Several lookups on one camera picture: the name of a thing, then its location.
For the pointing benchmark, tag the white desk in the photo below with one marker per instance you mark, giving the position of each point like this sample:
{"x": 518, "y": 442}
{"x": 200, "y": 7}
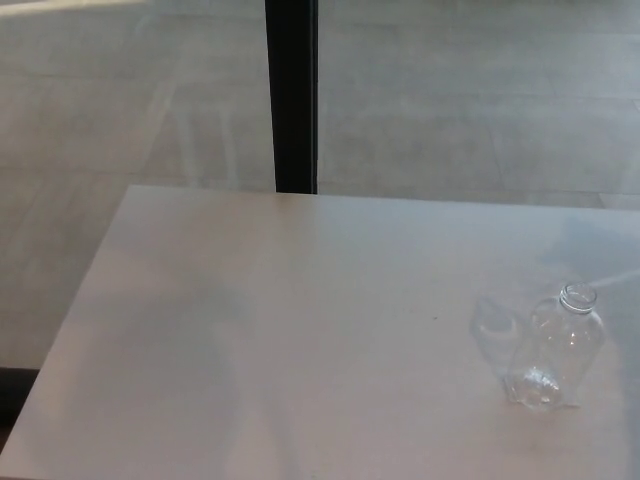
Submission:
{"x": 280, "y": 350}

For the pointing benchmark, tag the clear plastic spray bottle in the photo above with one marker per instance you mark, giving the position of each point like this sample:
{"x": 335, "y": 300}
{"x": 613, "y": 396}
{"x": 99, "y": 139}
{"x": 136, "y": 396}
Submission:
{"x": 550, "y": 355}

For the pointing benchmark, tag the black vertical window post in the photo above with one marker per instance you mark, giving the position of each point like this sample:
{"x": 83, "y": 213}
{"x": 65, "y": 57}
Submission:
{"x": 292, "y": 100}

